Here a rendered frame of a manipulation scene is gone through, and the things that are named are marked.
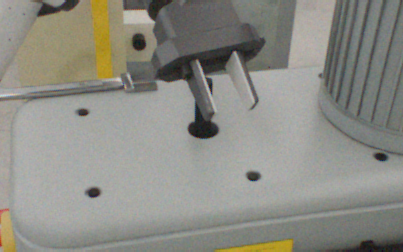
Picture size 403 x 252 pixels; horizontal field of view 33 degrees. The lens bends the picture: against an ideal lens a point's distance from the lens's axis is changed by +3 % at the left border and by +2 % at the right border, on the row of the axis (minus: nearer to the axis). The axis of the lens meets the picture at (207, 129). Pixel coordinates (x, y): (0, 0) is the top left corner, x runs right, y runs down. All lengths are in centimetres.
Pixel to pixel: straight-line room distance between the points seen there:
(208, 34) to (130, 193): 18
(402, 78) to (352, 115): 8
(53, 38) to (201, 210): 202
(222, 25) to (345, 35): 14
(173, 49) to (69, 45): 200
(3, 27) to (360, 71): 53
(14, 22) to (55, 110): 25
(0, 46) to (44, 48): 163
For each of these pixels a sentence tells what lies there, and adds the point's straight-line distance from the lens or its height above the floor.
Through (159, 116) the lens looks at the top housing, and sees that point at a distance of 80.
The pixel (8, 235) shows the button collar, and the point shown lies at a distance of 82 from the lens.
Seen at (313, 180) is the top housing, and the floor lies 189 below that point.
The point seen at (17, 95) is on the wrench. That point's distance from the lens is 84.
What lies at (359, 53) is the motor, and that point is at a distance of 74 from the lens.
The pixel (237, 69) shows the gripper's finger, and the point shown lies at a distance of 70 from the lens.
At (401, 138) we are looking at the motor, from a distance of 76.
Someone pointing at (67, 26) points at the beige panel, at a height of 112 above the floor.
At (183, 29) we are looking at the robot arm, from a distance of 69.
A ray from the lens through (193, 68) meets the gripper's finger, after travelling 68.
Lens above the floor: 236
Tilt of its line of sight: 37 degrees down
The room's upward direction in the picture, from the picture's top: 2 degrees clockwise
